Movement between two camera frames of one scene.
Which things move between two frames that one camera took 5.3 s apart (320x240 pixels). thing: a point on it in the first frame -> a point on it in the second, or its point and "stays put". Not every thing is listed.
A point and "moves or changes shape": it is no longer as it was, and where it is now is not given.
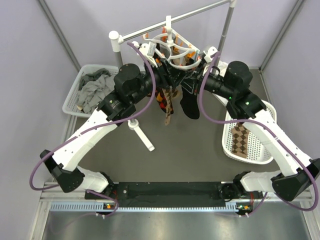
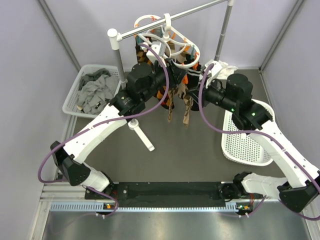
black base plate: x=165 y=194 stays put
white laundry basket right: x=257 y=152 stays put
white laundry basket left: x=70 y=106 stays put
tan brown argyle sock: x=240 y=135 -> x=181 y=89
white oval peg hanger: x=178 y=52 moves or changes shape
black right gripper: x=189 y=84 -> x=194 y=93
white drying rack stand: x=116 y=39 stays put
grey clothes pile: x=93 y=88 stays put
